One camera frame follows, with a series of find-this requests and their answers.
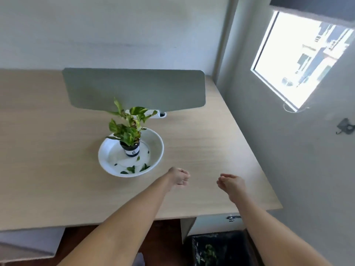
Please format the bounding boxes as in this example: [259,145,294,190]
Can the grey window blind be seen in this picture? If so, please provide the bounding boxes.
[270,0,355,28]

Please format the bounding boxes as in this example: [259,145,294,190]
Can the white blind cord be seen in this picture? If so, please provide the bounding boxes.
[283,100,310,113]

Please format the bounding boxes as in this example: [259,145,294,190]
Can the small black plant pot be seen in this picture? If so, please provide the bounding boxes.
[119,141,140,158]

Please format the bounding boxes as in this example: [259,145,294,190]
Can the white round bowl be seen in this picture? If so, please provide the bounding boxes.
[98,127,165,178]

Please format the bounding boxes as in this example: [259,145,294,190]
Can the grey desk divider panel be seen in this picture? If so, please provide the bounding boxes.
[62,68,206,113]

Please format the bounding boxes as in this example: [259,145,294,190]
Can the window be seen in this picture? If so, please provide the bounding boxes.
[250,11,355,112]

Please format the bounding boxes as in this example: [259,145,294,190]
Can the cut green leaves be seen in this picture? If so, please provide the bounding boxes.
[114,155,151,175]

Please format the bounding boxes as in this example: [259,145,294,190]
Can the person's left hand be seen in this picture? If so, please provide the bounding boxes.
[165,167,191,192]

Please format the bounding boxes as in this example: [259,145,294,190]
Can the person's right hand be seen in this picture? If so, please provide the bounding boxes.
[216,173,248,205]

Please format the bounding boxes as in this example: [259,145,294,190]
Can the person's left forearm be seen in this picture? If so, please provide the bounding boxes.
[57,174,174,266]

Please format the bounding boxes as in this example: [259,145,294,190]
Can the white divider clamp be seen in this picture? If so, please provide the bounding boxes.
[125,109,167,119]

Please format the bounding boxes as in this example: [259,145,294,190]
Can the black waste bin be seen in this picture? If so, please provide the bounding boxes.
[182,230,260,266]

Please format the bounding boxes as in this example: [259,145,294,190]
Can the green potted plant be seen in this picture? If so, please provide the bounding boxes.
[105,98,158,147]

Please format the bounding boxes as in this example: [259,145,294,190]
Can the person's right forearm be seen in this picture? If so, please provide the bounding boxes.
[232,194,333,266]

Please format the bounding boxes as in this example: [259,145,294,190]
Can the metal wall hook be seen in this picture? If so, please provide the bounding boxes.
[336,118,355,135]

